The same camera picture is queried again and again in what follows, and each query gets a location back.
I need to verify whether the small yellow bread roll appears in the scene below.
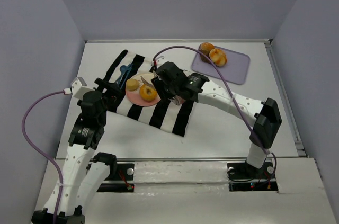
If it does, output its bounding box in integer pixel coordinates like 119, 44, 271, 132
126, 78, 140, 91

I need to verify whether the glazed ring donut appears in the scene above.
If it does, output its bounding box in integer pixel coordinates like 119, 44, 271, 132
139, 84, 157, 102

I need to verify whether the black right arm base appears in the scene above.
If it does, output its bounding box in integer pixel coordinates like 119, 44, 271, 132
226, 162, 278, 192

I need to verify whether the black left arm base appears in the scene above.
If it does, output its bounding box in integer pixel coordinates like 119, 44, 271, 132
97, 163, 135, 193

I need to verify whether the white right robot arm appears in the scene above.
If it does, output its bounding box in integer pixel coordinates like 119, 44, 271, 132
151, 62, 282, 169

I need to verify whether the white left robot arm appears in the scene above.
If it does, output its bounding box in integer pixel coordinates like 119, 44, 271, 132
31, 77, 121, 223

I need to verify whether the blue plastic cutlery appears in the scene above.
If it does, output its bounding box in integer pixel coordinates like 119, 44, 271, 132
115, 63, 133, 89

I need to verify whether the pink round plate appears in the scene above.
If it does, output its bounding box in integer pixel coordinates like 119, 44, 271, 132
125, 72, 160, 107

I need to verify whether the black white striped cloth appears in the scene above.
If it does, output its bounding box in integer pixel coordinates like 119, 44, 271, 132
104, 50, 194, 137

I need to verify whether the brown muffin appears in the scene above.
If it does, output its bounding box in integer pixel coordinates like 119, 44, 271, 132
198, 42, 215, 63

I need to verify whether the round orange glazed bun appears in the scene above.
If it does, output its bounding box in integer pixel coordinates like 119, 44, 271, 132
209, 49, 227, 67

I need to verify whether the lilac plastic tray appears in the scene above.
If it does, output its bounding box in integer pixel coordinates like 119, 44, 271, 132
191, 46, 251, 85

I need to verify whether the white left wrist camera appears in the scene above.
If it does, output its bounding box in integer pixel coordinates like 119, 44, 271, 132
70, 77, 92, 100

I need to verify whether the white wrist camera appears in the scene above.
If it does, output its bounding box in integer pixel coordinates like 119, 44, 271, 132
151, 59, 166, 77
70, 77, 92, 100

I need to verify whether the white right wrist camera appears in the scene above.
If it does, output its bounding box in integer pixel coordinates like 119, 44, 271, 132
151, 59, 166, 77

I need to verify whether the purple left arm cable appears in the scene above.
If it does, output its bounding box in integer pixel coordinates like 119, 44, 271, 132
22, 90, 70, 222

